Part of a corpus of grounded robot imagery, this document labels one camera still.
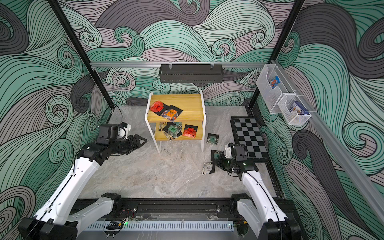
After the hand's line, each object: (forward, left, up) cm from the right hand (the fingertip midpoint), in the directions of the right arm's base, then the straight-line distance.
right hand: (217, 162), depth 82 cm
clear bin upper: (+29, -32, +23) cm, 49 cm away
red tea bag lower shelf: (+16, +15, +9) cm, 23 cm away
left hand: (+4, +39, +16) cm, 42 cm away
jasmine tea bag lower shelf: (+16, +25, +10) cm, 31 cm away
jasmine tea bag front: (+20, 0, -7) cm, 21 cm away
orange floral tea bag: (+14, +24, +26) cm, 38 cm away
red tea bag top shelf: (+18, +31, +26) cm, 44 cm away
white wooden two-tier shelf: (+14, +13, +25) cm, 32 cm away
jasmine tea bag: (+8, -1, -7) cm, 11 cm away
